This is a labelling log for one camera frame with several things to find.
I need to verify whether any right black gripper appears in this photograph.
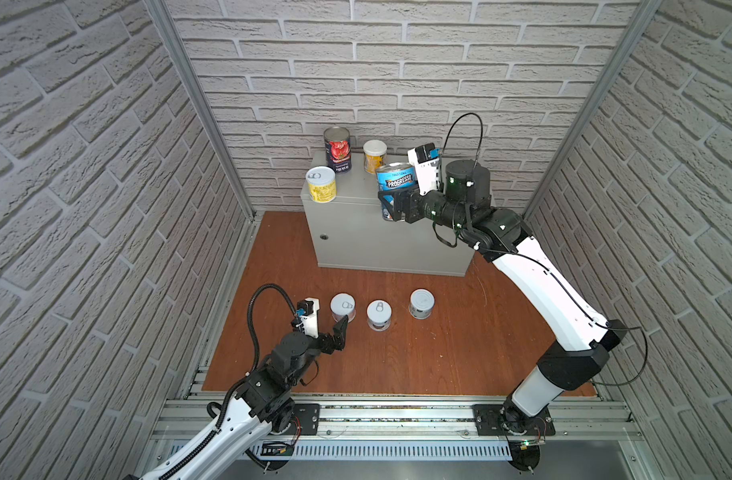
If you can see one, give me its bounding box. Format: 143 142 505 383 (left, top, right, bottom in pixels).
386 181 477 242

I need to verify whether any blue soup can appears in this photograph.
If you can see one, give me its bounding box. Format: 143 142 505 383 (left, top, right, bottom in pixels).
376 162 417 192

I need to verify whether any white flat-lid can front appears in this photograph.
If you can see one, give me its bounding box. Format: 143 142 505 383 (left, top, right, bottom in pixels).
363 139 387 175

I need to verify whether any yellow labelled can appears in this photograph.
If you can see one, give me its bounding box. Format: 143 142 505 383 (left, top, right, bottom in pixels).
306 166 337 203

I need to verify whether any red tomato can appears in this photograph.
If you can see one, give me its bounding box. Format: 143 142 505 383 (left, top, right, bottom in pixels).
324 126 352 173

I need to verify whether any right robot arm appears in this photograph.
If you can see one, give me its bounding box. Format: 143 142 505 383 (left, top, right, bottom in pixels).
376 160 627 435

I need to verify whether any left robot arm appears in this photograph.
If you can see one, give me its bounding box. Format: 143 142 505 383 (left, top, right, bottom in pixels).
142 318 349 479

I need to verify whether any white can far left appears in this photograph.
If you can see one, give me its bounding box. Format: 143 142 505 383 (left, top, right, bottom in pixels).
330 293 356 322

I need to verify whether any white can centre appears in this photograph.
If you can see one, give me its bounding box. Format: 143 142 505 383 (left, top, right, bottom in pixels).
367 300 392 332

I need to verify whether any grey metal cabinet box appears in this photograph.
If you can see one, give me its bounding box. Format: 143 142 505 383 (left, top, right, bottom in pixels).
300 153 474 277

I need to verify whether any white can right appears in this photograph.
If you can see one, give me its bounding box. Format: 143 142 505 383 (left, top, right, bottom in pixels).
409 289 435 320

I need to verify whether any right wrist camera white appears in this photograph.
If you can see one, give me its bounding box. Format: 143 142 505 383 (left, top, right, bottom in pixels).
407 143 442 196

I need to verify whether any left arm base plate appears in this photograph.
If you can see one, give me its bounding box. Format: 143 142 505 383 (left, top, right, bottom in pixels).
269 401 321 436

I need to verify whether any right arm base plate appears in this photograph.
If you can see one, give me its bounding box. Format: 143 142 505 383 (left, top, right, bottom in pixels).
472 403 556 437

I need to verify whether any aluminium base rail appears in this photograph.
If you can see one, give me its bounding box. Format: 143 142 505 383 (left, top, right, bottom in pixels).
142 392 649 460

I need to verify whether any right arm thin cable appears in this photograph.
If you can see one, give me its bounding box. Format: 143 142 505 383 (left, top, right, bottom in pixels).
440 112 649 388

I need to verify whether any left aluminium corner post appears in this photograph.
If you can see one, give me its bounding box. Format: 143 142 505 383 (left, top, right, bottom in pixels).
146 0 257 220

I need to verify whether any aluminium corner post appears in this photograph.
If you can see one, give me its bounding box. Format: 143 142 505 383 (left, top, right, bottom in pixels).
523 0 662 220
146 0 257 220

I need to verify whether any right aluminium corner post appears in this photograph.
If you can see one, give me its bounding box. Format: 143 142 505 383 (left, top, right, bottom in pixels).
523 0 662 220

